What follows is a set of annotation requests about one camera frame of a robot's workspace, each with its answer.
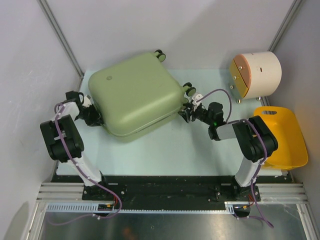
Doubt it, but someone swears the green hard-shell suitcase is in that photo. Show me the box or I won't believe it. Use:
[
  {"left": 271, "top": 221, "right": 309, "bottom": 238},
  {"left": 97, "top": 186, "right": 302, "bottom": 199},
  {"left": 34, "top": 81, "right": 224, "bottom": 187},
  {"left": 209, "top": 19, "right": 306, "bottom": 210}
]
[{"left": 88, "top": 49, "right": 196, "bottom": 142}]

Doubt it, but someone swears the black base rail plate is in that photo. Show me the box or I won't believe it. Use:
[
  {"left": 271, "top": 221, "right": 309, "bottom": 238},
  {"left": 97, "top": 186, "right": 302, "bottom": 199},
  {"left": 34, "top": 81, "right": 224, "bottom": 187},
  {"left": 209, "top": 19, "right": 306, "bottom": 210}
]
[{"left": 51, "top": 174, "right": 293, "bottom": 210}]

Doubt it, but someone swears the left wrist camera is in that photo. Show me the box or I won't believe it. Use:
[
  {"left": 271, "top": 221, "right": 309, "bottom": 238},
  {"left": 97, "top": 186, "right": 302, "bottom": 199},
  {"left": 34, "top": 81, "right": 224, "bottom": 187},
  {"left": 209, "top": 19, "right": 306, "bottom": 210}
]
[{"left": 81, "top": 95, "right": 92, "bottom": 108}]

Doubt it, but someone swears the white cylindrical container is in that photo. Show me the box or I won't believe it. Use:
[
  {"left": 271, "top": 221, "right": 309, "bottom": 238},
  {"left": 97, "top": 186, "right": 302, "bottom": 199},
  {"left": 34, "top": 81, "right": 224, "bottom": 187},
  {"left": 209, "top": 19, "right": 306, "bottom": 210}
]
[{"left": 229, "top": 51, "right": 282, "bottom": 104}]

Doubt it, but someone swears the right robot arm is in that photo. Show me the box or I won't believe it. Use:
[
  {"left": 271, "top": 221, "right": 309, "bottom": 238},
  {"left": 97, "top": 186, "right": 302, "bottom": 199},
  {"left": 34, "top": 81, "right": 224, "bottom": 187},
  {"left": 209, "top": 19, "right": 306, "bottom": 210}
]
[{"left": 178, "top": 100, "right": 279, "bottom": 201}]

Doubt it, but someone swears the corner aluminium post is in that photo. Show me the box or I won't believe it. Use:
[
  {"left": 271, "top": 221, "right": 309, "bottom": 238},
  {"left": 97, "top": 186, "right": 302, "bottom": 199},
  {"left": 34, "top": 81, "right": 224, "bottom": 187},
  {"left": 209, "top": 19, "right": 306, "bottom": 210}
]
[
  {"left": 268, "top": 0, "right": 306, "bottom": 53},
  {"left": 37, "top": 0, "right": 84, "bottom": 79}
]

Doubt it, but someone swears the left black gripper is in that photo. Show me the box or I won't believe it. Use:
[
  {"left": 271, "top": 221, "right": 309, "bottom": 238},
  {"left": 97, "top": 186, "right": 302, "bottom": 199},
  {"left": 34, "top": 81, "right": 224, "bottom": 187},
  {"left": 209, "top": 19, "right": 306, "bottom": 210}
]
[{"left": 75, "top": 103, "right": 105, "bottom": 127}]

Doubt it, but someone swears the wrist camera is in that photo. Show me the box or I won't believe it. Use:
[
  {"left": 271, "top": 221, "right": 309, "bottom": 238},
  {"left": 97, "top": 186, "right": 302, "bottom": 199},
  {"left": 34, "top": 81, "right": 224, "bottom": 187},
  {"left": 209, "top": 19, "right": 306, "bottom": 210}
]
[
  {"left": 81, "top": 95, "right": 92, "bottom": 108},
  {"left": 190, "top": 92, "right": 204, "bottom": 107}
]

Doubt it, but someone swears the left corner aluminium post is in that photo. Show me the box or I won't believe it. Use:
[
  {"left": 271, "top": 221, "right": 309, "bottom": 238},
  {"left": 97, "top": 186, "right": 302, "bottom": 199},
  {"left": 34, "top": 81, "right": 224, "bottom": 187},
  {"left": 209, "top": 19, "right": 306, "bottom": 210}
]
[{"left": 37, "top": 0, "right": 84, "bottom": 79}]

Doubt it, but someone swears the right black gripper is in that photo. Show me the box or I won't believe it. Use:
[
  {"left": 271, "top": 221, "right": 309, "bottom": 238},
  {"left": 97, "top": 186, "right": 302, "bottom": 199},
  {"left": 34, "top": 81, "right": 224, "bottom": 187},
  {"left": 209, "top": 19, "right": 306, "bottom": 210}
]
[{"left": 177, "top": 102, "right": 213, "bottom": 126}]

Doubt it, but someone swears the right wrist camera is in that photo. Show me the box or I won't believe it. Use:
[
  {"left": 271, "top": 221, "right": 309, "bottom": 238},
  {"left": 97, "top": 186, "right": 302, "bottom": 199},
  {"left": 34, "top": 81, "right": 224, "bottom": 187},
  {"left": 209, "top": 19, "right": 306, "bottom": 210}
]
[{"left": 190, "top": 92, "right": 204, "bottom": 107}]

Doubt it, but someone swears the right corner aluminium post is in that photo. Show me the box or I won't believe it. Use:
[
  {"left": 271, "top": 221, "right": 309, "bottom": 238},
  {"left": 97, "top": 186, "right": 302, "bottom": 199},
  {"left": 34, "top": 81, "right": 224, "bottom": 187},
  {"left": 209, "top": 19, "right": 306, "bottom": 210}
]
[{"left": 268, "top": 0, "right": 306, "bottom": 53}]

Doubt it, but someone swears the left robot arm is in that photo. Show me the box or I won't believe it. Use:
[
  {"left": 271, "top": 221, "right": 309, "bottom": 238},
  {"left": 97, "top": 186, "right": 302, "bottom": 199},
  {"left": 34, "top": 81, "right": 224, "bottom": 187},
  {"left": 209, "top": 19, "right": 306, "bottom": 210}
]
[{"left": 40, "top": 91, "right": 111, "bottom": 200}]

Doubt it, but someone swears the yellow plastic basket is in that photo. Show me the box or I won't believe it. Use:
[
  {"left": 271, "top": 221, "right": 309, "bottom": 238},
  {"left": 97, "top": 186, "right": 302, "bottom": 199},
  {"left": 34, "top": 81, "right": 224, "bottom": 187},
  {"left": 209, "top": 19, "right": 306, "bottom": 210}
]
[{"left": 253, "top": 106, "right": 309, "bottom": 171}]

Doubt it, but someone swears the white slotted cable duct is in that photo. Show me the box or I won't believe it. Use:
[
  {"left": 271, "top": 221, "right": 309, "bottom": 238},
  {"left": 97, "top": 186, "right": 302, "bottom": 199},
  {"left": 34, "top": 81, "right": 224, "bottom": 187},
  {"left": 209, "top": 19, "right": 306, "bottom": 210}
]
[{"left": 46, "top": 202, "right": 249, "bottom": 214}]

